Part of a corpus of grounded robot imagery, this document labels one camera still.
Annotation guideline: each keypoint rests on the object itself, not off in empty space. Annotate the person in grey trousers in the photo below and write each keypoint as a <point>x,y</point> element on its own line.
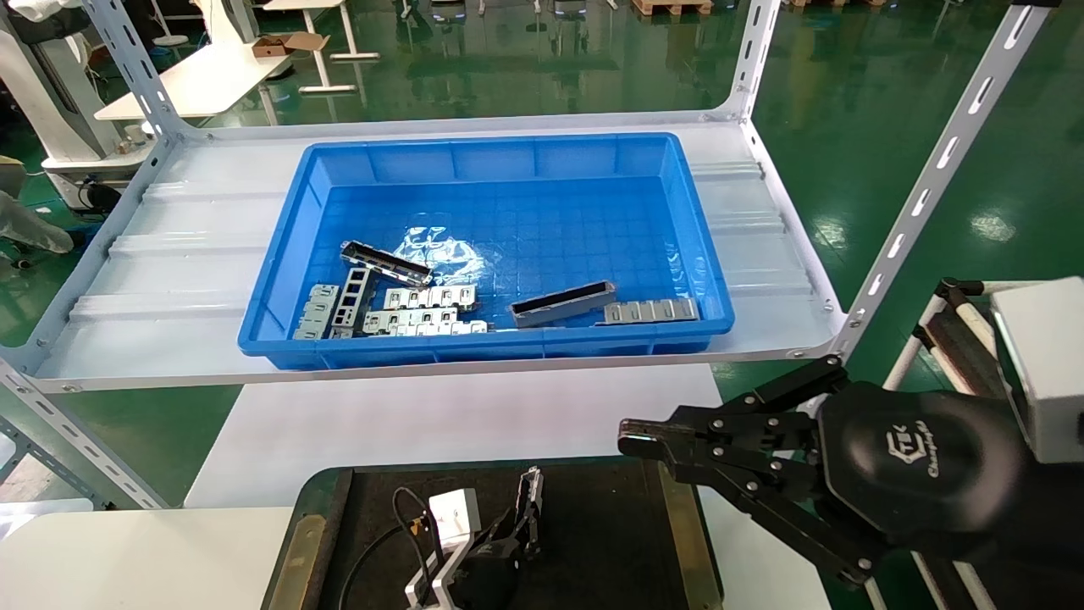
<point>34,229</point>

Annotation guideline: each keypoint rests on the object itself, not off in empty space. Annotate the wooden pallet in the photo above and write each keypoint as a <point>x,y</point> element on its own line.
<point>673,7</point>

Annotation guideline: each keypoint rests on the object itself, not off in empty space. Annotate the brown cardboard box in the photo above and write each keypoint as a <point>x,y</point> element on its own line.
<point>284,45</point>

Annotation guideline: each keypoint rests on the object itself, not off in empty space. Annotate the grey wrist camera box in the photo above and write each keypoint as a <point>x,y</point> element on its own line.
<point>453,517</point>
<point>1046,364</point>

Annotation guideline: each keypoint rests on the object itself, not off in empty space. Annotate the dark mobile robot base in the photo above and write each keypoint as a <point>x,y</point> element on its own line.
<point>572,8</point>
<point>447,10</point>

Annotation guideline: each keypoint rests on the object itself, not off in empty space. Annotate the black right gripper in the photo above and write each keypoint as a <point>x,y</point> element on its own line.
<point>923,466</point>

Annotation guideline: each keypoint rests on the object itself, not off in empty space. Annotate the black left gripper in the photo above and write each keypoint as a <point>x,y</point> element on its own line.
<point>487,576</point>

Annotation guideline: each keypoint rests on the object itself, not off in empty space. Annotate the white desk with T-legs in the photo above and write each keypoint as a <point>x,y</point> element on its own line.
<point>330,88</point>

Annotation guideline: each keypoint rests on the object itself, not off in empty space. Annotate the dark ladder-shaped metal bracket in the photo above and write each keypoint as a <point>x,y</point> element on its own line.
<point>351,296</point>

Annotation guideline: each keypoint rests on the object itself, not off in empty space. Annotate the blue plastic bin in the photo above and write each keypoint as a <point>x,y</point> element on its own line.
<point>542,212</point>

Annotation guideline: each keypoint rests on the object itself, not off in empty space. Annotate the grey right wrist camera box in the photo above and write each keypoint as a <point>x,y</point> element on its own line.
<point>1046,364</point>

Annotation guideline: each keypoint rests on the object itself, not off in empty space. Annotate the white metal shelf rack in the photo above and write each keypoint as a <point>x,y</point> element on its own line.
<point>186,254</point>

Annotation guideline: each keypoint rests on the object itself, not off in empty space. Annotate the black container tray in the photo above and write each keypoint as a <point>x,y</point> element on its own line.
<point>610,542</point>

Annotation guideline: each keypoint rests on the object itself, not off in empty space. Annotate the white machine base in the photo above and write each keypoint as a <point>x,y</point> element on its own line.
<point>51,93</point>

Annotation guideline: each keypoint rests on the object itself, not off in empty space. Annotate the long black silver channel part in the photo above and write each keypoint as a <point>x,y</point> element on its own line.
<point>533,496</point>
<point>559,305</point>
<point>385,263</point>

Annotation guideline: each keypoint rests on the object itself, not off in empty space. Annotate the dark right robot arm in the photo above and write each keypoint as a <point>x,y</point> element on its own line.
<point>1050,542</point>

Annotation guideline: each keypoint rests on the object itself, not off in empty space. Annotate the silver left camera bracket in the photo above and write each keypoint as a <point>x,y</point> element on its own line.
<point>428,585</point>

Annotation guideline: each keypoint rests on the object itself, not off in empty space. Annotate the small silver metal bracket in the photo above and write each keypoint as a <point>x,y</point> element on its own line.
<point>315,309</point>

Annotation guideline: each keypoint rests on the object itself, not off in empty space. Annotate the white paper cups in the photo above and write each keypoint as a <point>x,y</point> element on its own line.
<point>135,140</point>

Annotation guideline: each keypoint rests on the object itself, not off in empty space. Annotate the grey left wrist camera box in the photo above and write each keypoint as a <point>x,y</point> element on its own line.
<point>453,517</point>

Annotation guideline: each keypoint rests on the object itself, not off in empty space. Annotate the clear plastic bag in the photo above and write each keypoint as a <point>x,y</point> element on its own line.
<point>449,254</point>

